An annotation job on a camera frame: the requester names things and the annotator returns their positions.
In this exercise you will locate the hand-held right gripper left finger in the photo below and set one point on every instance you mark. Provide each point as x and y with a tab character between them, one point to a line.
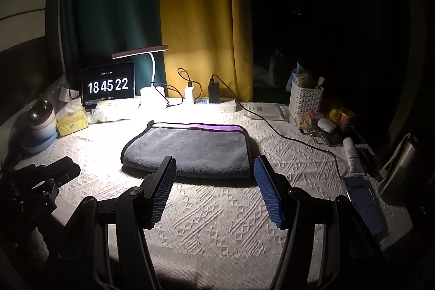
160	195

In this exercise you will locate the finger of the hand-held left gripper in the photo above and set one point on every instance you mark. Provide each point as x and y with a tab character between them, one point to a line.
63	171

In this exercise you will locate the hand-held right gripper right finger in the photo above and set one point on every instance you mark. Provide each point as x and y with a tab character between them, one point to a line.
272	198

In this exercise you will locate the grey towel with purple edge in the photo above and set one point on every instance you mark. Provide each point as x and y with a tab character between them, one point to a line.
190	150

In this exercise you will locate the white textured tablecloth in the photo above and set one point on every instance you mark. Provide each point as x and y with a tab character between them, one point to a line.
204	201

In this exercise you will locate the blue round humidifier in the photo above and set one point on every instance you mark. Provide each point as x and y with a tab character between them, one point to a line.
40	130

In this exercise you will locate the yellow tissue pack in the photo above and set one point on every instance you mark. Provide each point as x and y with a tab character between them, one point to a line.
70	122

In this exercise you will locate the wet wipes packet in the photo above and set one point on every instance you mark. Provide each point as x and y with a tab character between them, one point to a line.
112	110

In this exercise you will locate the dark notebook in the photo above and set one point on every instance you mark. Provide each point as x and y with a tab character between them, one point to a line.
331	138

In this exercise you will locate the white wipes pack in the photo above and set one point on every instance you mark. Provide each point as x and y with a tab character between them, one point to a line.
265	112

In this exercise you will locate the white tube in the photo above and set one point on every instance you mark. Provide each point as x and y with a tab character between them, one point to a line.
352	155

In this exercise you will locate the white earbuds case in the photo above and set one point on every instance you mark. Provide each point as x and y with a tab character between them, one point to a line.
327	124

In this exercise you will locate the smartphone with lit screen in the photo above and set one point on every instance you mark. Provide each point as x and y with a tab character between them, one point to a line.
365	203

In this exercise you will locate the tablet showing clock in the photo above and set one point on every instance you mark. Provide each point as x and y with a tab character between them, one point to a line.
108	84

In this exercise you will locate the white perforated basket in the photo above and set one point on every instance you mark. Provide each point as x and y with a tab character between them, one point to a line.
305	101

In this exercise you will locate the white charger plug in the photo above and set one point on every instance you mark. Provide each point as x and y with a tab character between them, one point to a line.
189	92

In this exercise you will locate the white power strip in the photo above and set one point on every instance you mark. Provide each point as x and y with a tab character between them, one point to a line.
217	104

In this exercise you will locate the small yellow tin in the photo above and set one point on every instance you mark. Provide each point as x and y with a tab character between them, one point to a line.
345	117

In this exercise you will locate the black charger plug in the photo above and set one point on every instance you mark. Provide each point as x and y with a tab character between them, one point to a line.
214	91

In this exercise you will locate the white desk lamp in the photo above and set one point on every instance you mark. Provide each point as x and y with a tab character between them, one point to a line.
149	72

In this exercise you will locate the steel tumbler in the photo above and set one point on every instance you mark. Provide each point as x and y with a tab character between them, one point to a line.
401	167

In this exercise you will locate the green curtain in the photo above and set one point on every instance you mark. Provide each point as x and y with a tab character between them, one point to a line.
108	11

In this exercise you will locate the yellow curtain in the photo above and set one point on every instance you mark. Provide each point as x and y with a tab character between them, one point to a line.
207	18

